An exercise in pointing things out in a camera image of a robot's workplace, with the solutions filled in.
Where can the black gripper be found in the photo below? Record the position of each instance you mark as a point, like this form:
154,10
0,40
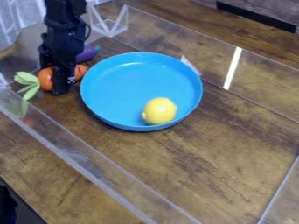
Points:
62,45

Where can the orange toy carrot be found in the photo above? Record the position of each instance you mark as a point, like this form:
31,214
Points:
34,82

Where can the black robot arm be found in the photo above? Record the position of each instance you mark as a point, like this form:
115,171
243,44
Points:
64,11

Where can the blue round tray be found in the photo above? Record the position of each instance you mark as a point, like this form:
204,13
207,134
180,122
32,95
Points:
120,84

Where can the purple toy eggplant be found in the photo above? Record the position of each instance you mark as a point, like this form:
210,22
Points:
88,54

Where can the white grid curtain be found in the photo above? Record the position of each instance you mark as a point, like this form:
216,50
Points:
18,14

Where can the yellow toy lemon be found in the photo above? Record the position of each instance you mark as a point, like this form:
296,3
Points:
159,111

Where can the clear acrylic enclosure wall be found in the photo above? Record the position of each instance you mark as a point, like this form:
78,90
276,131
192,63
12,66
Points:
222,168

